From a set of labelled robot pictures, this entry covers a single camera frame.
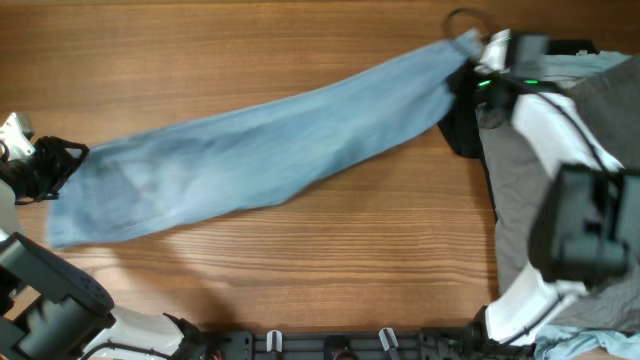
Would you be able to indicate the light blue shirt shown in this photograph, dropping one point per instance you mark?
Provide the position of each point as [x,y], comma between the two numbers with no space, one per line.
[605,89]

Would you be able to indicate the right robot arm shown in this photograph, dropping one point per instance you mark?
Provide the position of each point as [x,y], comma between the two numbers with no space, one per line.
[580,239]

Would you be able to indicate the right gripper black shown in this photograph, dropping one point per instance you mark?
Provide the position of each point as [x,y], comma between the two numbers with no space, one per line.
[460,73]

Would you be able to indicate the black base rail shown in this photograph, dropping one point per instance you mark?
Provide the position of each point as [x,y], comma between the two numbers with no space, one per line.
[384,344]

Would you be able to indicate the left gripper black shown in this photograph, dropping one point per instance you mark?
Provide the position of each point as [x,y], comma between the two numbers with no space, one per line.
[50,150]

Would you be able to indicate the black garment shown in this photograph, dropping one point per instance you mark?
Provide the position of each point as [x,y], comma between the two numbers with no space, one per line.
[460,130]

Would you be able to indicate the light blue denim jeans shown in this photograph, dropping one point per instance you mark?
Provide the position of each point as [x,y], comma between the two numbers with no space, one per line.
[254,157]

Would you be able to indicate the grey trousers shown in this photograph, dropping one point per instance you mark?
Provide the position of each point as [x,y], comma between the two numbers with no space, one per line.
[519,184]

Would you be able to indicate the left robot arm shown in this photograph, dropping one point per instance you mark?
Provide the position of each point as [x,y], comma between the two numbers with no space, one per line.
[51,309]

